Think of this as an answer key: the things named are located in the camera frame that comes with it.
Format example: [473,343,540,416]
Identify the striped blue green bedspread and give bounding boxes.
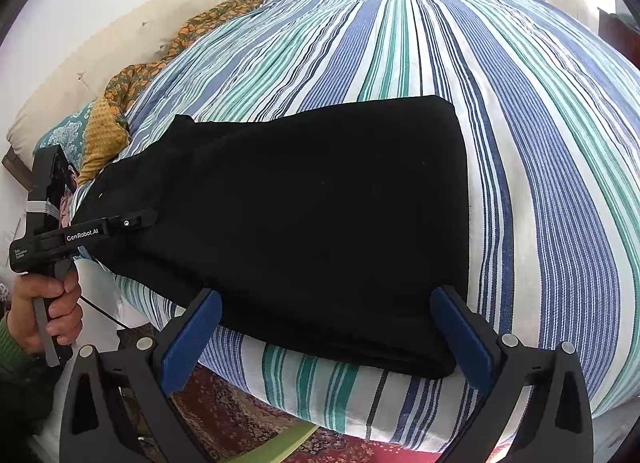
[69,0,640,453]

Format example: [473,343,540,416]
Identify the dark wooden dresser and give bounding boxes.
[598,10,640,68]

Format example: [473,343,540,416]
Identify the papers and books on floor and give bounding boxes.
[236,422,318,463]

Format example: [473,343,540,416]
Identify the red patterned rug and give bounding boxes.
[172,365,438,463]

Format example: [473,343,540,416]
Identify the mustard yellow pillow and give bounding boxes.
[77,97,129,186]

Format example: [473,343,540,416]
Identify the green sleeved left forearm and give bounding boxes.
[0,317,32,384]

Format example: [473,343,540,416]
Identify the black pants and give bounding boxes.
[74,96,470,379]

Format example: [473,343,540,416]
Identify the cream upholstered headboard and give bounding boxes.
[6,0,226,167]

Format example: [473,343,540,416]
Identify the teal damask pillow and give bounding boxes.
[32,101,94,171]

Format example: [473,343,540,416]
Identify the orange floral green blanket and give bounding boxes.
[103,0,264,120]

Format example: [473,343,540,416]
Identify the person's left hand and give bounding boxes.
[6,268,82,355]

